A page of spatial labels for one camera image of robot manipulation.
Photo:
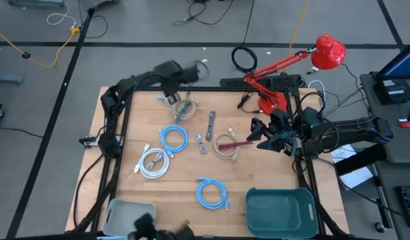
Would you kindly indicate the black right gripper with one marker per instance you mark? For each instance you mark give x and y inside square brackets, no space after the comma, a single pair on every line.
[284,136]

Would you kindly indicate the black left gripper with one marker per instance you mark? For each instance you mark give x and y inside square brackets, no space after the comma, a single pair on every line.
[176,75]

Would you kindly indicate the teal plastic bin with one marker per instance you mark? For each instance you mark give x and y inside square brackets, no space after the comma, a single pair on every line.
[281,216]

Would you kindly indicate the light grey plastic bin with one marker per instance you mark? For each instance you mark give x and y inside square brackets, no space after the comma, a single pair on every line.
[124,216]

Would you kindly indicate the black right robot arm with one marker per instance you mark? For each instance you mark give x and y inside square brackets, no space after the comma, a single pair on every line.
[351,131]

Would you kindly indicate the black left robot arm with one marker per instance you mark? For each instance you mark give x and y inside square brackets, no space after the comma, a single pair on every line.
[138,81]

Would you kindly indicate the red desk lamp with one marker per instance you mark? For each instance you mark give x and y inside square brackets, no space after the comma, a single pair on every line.
[273,105]

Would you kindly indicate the black keyboard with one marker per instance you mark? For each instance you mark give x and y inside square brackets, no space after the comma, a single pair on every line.
[231,82]
[409,206]

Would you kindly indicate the white paper sheet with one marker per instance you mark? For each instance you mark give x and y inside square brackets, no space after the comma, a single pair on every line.
[358,176]

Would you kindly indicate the black computer box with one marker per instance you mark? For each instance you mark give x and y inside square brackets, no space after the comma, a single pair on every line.
[379,91]

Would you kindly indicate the black side desk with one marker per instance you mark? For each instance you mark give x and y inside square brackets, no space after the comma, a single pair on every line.
[398,146]

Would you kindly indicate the red flat object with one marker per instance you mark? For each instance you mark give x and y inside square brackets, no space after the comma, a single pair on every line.
[409,125]

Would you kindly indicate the black caster wheel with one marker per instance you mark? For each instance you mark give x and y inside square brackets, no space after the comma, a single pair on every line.
[380,227]

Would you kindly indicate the black floor puck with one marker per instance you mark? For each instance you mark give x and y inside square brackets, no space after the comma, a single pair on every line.
[26,55]

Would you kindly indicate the computer monitor blue screen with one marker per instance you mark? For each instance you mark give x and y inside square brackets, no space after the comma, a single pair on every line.
[404,63]

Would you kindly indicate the grey furniture foot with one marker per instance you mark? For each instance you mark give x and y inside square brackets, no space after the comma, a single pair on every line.
[8,79]

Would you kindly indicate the grey furniture base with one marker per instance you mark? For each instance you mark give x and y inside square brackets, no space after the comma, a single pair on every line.
[34,2]

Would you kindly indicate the black metal table frame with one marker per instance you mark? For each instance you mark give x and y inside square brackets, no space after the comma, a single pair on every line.
[208,89]

